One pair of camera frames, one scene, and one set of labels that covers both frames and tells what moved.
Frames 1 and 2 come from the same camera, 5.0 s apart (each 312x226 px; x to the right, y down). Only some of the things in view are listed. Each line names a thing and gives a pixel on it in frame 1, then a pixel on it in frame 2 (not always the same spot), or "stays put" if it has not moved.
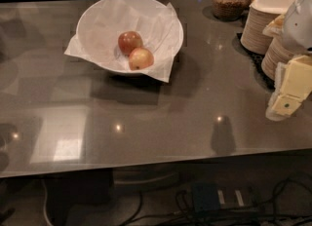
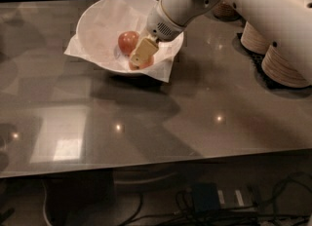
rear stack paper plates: [253, 39] stays put
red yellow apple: [140, 57] stays put
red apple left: [128, 41] stays put
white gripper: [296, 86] -> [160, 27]
